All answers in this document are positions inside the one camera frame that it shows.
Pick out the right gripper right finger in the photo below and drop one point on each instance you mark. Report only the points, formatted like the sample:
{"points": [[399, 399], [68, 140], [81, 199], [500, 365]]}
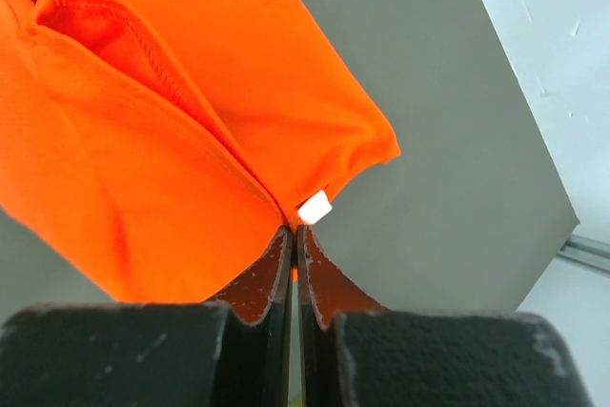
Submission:
{"points": [[356, 352]]}

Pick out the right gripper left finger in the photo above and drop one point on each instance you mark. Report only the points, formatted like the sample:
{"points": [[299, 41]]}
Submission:
{"points": [[231, 350]]}

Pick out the orange t shirt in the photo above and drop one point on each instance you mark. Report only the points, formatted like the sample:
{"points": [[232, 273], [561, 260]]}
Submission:
{"points": [[158, 145]]}

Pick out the aluminium frame rail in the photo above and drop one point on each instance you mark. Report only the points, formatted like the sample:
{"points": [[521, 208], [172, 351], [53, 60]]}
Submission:
{"points": [[587, 252]]}

